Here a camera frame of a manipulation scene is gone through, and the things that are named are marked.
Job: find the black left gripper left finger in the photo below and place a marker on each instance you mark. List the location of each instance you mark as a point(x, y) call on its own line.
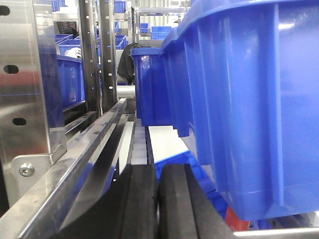
point(128, 210)

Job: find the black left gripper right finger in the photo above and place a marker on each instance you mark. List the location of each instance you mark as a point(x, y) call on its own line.
point(184, 210)

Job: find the large blue plastic bin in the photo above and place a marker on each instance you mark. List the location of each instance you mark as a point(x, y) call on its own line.
point(243, 82)

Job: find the blue bin on left shelf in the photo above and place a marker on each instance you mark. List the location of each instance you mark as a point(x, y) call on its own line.
point(71, 80)

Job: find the red snack package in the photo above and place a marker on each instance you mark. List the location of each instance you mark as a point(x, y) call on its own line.
point(235, 223)

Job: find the white roller track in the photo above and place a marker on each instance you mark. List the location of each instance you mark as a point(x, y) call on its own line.
point(141, 152)

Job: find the black jacket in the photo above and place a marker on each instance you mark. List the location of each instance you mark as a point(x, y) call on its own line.
point(126, 64)

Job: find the stainless steel shelf rail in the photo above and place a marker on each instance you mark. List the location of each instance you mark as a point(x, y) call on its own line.
point(74, 183)

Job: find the perforated steel upright post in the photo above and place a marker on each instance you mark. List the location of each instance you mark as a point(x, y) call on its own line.
point(32, 128)

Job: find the black perforated rack post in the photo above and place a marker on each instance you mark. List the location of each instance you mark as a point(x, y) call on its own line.
point(97, 38)

